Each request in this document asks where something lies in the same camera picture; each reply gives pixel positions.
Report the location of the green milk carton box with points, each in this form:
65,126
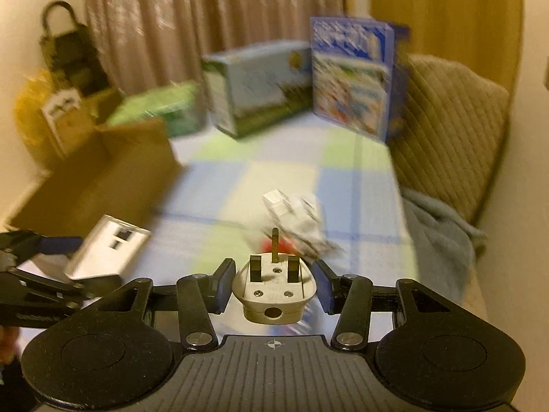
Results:
252,87

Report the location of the black folding step ladder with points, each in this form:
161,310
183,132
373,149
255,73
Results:
71,58

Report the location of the yellow plastic bag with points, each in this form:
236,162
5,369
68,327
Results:
33,129

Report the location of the blue milk carton box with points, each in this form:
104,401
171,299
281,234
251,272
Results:
360,73

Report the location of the red toy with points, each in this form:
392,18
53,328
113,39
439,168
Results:
284,246

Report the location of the quilted tan cushion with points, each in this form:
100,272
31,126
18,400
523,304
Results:
454,125

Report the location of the green packaged carton stack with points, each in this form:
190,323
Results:
178,105

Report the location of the brown cardboard box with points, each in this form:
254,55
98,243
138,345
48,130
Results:
121,171

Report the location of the white UK plug adapter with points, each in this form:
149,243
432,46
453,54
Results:
274,288

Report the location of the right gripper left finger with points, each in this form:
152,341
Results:
209,291

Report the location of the white crumpled charger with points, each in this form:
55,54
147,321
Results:
300,218

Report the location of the grey blanket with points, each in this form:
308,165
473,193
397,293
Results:
446,245

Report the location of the checkered bed sheet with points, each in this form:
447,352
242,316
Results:
329,191

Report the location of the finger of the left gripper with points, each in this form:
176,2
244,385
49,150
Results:
23,245
19,287

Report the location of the brown curtain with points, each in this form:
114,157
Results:
146,44

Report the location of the small cardboard box with handle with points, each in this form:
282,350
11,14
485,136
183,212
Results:
71,117

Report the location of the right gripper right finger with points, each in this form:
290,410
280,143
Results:
334,291

